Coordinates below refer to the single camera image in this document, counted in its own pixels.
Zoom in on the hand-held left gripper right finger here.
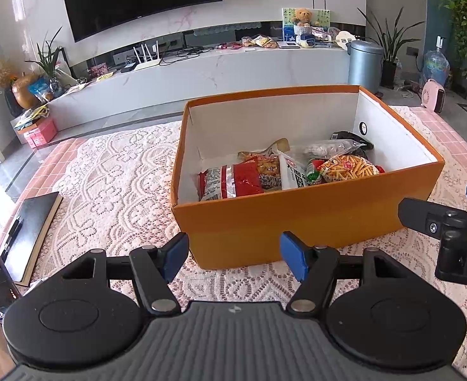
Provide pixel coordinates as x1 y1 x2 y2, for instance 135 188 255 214
280 231 408 314

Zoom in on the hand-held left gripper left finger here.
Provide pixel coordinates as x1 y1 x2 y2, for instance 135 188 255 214
61 231 190 314

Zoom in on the black wall television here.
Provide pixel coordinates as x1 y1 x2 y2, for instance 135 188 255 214
59 0 223 43

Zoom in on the blue plastic bag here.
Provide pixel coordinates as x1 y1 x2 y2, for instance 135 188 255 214
28 77 54 103

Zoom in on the white gluten snack packet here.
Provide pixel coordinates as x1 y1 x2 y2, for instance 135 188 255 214
278 152 310 190

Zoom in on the red snack packet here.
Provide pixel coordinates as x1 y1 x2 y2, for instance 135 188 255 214
199 162 265 201

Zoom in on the golden vase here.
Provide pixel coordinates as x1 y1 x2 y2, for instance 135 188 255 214
11 72 46 110

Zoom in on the tall potted plant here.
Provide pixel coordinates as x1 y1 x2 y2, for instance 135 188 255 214
356 7 425 89

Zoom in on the black pen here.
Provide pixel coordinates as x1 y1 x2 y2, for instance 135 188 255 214
1 216 23 263

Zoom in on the small potted grass plant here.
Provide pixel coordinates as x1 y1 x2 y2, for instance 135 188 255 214
26 27 66 97

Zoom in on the clear fried snack bag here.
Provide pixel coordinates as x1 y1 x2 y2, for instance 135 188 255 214
238 138 292 192

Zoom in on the dried flower bunch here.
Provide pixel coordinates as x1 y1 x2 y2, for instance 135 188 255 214
0 61 14 89

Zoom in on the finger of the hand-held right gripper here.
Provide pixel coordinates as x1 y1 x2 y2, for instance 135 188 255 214
398 197 467 243

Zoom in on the white router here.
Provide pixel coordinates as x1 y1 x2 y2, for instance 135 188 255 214
132 41 163 72

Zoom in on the hanging green vine plant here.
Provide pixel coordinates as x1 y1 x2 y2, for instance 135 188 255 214
439 0 467 81

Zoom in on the blue water bottle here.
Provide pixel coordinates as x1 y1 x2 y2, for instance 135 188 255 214
423 35 451 89

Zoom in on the teddy bear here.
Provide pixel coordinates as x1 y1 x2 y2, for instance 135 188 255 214
291 8 314 28

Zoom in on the white television cabinet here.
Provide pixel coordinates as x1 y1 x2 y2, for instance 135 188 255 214
45 43 352 132

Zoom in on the yellow stick snack bag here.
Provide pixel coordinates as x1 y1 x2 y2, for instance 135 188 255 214
317 155 385 184

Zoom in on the grey metal trash can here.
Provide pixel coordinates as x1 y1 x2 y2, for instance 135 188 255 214
347 40 385 94

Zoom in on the pile of wrapped pastries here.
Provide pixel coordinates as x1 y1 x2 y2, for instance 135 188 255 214
240 34 278 50

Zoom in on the pink space heater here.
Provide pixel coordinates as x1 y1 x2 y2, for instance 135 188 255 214
420 78 447 114

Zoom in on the green sausage packet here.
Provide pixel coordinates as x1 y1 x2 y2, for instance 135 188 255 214
306 159 324 185

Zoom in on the black notebook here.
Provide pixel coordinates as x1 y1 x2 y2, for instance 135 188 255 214
0 191 64 287

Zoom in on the pink storage box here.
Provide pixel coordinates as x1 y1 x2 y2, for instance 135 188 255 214
22 117 58 149

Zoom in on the orange cardboard box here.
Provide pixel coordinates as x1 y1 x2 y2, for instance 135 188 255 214
170 84 445 271

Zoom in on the white lace tablecloth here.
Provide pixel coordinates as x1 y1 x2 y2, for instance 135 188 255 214
31 105 467 370

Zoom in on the framed picture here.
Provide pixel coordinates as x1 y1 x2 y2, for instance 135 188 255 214
282 7 332 43

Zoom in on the small clear barcode packet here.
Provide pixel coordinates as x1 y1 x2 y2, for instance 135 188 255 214
304 137 354 160

